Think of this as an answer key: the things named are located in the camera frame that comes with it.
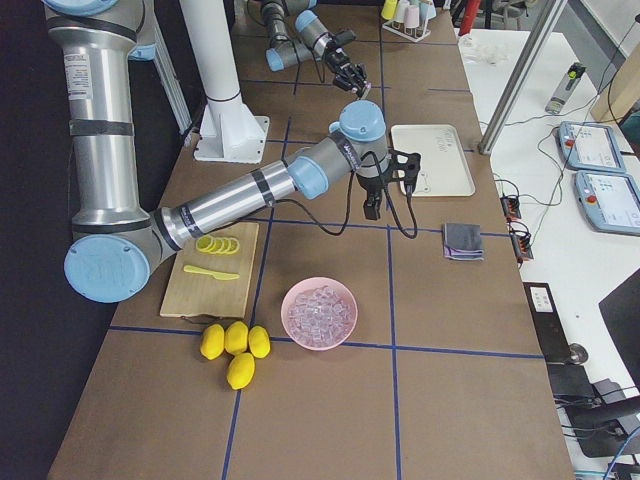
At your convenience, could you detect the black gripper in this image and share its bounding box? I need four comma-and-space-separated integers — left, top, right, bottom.
356, 174, 389, 220

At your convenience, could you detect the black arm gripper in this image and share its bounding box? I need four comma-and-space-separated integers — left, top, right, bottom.
323, 48, 371, 96

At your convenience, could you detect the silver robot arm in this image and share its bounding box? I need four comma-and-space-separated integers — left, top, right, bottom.
245, 0, 372, 99
44, 1, 394, 303

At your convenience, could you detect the pink bowl of ice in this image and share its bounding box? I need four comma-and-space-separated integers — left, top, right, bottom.
281, 277, 358, 351

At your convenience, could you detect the cream bear tray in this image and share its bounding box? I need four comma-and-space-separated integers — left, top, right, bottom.
391, 124, 475, 197

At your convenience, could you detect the rack of pastel cups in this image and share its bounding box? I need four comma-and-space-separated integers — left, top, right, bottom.
381, 0, 437, 42

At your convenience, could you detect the grey purple folded cloth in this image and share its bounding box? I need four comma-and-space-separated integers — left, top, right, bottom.
443, 223, 484, 261

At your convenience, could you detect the lemon slices row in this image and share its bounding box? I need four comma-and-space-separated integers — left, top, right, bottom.
195, 235, 240, 255

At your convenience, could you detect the wooden cutting board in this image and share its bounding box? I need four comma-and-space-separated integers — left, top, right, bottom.
160, 222, 259, 319

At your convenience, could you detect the yellow lemon right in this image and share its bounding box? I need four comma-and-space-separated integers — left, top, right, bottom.
248, 325, 271, 359

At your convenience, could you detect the yellow lemon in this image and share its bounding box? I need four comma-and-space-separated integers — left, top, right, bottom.
224, 321, 249, 356
248, 325, 271, 359
226, 352, 256, 390
200, 324, 225, 360

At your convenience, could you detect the yellow lemon middle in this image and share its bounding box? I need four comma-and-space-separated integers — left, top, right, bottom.
224, 321, 249, 356

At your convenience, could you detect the yellow plastic knife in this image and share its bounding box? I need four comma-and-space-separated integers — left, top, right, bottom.
183, 265, 240, 281

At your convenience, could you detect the clear drink bottle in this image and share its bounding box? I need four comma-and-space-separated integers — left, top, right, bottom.
545, 62, 586, 115

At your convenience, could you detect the yellow lemon front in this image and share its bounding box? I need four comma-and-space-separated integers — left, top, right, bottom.
226, 352, 256, 390

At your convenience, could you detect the yellow lemon far left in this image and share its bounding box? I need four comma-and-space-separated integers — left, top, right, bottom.
200, 324, 225, 360

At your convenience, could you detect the upper teach pendant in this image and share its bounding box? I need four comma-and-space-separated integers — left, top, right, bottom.
558, 121, 626, 173

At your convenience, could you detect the teach pendant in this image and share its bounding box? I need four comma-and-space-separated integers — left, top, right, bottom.
574, 170, 639, 236
558, 121, 626, 173

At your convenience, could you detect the lower teach pendant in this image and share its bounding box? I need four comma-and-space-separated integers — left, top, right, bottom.
574, 170, 639, 236

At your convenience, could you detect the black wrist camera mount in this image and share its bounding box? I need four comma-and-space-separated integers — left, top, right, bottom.
389, 149, 421, 198

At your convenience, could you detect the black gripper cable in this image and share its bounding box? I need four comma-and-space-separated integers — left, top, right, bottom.
272, 152, 419, 239

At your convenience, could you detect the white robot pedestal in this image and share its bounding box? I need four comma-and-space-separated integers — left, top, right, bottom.
180, 0, 270, 164

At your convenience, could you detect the aluminium frame post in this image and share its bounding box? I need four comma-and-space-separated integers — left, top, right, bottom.
478, 0, 568, 155

